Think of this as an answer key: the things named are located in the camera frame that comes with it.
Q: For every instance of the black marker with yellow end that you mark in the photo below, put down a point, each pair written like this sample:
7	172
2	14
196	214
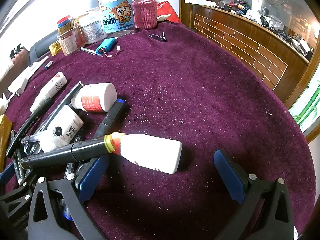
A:
62	153

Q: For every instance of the white jar with paper label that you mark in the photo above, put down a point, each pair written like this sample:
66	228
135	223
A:
92	28

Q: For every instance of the pink flask with knitted sleeve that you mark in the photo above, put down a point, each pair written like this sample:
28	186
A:
145	12

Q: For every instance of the blue cartoon print tub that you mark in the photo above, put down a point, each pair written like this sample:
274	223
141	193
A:
117	12

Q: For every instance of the container with red blue lid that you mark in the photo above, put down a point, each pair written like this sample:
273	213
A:
64	23

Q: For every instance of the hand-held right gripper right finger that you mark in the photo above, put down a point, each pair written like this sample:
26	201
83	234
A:
228	177

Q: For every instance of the curved wooden counter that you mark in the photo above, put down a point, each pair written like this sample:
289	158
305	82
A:
250	45

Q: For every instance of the white bottle with square code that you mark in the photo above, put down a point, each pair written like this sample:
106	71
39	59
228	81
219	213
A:
61	127

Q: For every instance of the white jar with red label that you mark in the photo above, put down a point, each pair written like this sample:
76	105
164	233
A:
96	97

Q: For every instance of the gold rimmed box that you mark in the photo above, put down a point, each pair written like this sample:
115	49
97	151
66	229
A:
4	140

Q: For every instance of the black marker with white lettering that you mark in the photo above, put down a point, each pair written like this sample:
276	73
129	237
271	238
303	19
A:
27	130

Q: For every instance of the white ballpoint pen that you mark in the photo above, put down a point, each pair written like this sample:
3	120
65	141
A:
90	51

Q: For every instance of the clear plastic cup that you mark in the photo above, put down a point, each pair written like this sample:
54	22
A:
70	42

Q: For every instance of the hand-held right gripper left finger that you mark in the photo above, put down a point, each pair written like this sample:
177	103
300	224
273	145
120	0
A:
93	177

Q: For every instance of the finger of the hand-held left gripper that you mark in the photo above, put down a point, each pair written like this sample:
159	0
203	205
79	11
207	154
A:
20	167
6	174

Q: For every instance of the green bamboo plant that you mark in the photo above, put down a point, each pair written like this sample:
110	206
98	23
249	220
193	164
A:
308	105

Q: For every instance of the grey chair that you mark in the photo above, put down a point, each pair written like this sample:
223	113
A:
42	45

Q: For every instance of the gold foil packet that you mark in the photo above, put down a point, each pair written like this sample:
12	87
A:
55	48

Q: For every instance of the white bottle with orange neck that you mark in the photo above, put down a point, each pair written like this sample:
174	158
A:
150	152

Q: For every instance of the white papers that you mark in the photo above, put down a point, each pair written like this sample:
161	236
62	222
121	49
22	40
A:
27	73

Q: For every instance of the white tube with red print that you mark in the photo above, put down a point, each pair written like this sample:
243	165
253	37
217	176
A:
51	86

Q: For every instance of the white flat board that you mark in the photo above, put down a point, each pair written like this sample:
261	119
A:
200	1

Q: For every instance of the white tissue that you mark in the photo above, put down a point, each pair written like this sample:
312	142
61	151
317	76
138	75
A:
3	103

